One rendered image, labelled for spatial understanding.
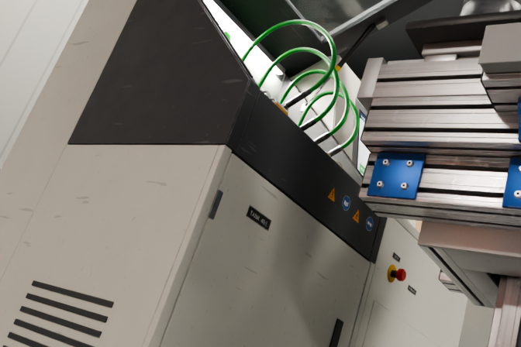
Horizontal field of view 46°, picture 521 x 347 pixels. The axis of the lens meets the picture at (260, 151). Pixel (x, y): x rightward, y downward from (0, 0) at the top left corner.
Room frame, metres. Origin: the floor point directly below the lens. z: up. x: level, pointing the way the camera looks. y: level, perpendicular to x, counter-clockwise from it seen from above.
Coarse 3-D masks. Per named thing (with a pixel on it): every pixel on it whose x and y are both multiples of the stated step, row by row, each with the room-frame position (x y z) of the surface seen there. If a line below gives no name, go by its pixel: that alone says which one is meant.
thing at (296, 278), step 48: (240, 192) 1.25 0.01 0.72; (240, 240) 1.28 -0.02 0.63; (288, 240) 1.40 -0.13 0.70; (336, 240) 1.53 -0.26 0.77; (192, 288) 1.22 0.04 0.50; (240, 288) 1.32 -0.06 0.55; (288, 288) 1.43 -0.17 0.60; (336, 288) 1.58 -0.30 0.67; (192, 336) 1.25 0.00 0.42; (240, 336) 1.35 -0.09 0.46; (288, 336) 1.47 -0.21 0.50; (336, 336) 1.61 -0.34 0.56
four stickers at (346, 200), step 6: (330, 186) 1.46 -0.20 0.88; (330, 192) 1.47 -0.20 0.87; (336, 192) 1.49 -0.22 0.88; (330, 198) 1.47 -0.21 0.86; (348, 198) 1.53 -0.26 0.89; (342, 204) 1.52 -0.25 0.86; (348, 204) 1.54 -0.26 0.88; (348, 210) 1.54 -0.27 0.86; (354, 210) 1.56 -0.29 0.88; (360, 210) 1.58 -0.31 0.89; (354, 216) 1.57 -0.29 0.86; (360, 216) 1.58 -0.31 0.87; (366, 222) 1.61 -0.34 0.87; (372, 222) 1.64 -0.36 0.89; (366, 228) 1.62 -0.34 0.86
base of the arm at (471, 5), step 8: (472, 0) 0.92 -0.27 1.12; (480, 0) 0.90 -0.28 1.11; (488, 0) 0.89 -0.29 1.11; (496, 0) 0.89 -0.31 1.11; (504, 0) 0.89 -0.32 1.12; (512, 0) 0.89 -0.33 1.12; (520, 0) 0.89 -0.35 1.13; (464, 8) 0.93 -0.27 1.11; (472, 8) 0.91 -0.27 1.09; (480, 8) 0.89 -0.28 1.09; (488, 8) 0.88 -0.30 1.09; (496, 8) 0.88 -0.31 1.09; (504, 8) 0.88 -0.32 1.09; (512, 8) 0.88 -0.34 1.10; (520, 8) 0.89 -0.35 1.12
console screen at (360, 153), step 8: (360, 104) 2.04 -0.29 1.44; (360, 112) 2.03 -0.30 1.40; (360, 120) 2.03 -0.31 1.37; (360, 128) 2.03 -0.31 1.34; (360, 136) 2.02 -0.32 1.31; (360, 144) 2.02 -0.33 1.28; (352, 152) 1.98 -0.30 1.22; (360, 152) 2.02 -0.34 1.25; (368, 152) 2.07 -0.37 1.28; (352, 160) 1.97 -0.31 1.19; (360, 160) 2.01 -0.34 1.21; (360, 168) 2.01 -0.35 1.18
